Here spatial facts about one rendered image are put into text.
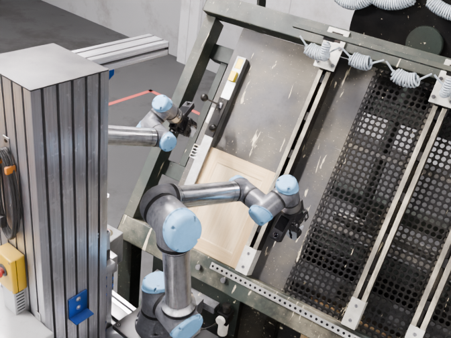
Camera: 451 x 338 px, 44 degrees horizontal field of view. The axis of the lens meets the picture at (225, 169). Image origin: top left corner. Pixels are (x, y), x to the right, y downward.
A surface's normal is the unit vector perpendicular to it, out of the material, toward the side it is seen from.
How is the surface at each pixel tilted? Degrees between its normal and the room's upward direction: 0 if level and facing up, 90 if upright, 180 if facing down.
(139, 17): 90
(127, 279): 90
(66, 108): 90
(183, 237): 82
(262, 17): 57
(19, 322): 0
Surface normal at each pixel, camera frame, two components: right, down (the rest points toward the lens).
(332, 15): -0.63, 0.33
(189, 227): 0.60, 0.36
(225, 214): -0.37, -0.14
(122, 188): 0.12, -0.85
